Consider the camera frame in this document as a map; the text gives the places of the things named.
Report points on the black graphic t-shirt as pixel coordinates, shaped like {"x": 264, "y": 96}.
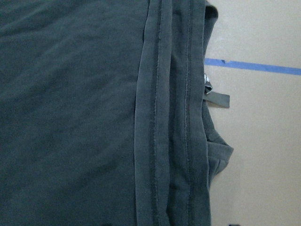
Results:
{"x": 103, "y": 113}

